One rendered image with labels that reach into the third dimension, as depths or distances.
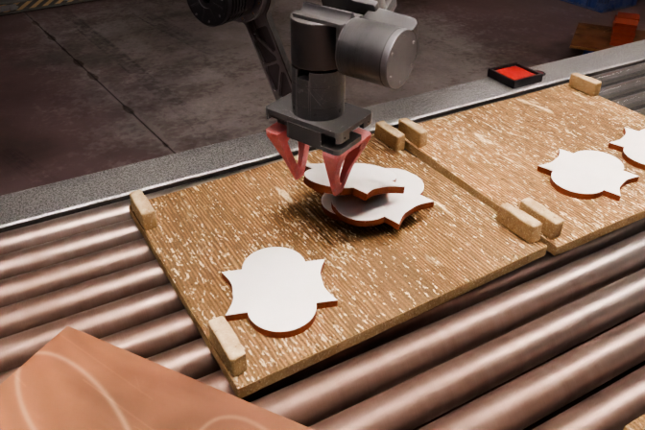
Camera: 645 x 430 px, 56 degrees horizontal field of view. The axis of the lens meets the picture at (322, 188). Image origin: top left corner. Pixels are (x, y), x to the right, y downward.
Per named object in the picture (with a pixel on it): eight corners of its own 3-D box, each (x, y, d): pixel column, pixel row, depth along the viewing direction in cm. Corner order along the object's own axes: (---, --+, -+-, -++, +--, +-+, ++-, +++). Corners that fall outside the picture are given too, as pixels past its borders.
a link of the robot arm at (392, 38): (359, 19, 70) (346, -49, 64) (449, 40, 64) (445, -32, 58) (299, 85, 65) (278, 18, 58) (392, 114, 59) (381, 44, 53)
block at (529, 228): (494, 221, 78) (497, 203, 76) (505, 216, 78) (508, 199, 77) (530, 246, 73) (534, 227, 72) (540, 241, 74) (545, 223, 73)
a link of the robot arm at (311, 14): (313, -8, 63) (277, 6, 59) (369, 5, 60) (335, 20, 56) (313, 56, 67) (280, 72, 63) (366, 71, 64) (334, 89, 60)
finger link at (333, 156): (321, 167, 75) (322, 98, 70) (370, 186, 72) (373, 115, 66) (286, 192, 70) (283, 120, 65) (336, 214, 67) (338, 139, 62)
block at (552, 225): (514, 216, 78) (518, 199, 77) (525, 212, 79) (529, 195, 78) (551, 242, 74) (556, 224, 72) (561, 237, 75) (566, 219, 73)
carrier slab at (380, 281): (130, 214, 82) (128, 204, 81) (378, 140, 99) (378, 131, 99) (238, 400, 56) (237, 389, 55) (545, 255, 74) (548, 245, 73)
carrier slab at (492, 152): (391, 138, 100) (392, 130, 99) (567, 89, 116) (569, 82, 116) (555, 257, 74) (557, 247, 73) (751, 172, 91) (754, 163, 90)
